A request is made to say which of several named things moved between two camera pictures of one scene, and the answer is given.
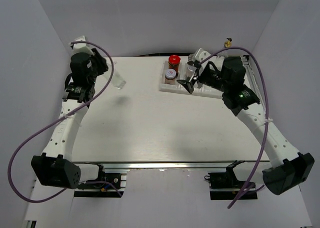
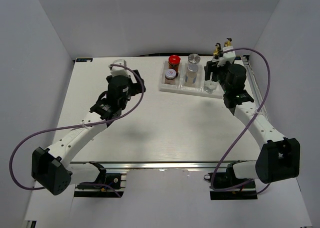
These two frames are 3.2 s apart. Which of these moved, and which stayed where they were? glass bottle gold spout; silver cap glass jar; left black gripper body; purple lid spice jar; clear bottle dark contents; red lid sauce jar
Moved: glass bottle gold spout; left black gripper body
Stayed: clear bottle dark contents; silver cap glass jar; purple lid spice jar; red lid sauce jar
